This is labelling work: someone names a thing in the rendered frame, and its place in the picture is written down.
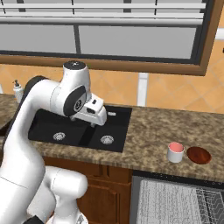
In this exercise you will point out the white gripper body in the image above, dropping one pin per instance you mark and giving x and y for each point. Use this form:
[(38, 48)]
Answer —
[(94, 116)]

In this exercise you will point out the white window blinds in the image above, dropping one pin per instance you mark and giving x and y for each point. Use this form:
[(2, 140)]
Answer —
[(116, 13)]

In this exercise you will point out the white soap dispenser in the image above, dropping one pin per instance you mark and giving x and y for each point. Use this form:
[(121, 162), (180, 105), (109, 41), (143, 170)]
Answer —
[(18, 92)]

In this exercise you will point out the wooden cupboard door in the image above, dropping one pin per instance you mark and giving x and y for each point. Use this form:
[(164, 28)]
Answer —
[(124, 204), (99, 201)]

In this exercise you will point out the narrow wooden drawer front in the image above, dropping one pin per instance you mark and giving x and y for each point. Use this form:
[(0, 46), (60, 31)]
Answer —
[(119, 174)]

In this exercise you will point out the black double sink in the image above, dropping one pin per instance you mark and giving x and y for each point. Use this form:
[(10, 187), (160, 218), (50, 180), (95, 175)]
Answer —
[(46, 125)]

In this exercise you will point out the wide wooden drawer front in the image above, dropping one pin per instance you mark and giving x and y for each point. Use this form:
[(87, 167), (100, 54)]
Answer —
[(75, 164)]

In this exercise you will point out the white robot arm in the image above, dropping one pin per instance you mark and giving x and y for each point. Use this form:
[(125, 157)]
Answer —
[(20, 157)]

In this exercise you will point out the white cup pink inside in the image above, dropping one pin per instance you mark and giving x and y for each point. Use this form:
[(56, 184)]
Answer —
[(175, 154)]

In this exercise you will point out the grey dishwasher door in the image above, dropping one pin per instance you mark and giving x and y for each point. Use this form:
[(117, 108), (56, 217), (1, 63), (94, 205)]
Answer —
[(166, 204)]

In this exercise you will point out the wooden framed window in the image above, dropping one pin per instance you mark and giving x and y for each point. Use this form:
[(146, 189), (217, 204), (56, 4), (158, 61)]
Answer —
[(151, 62)]

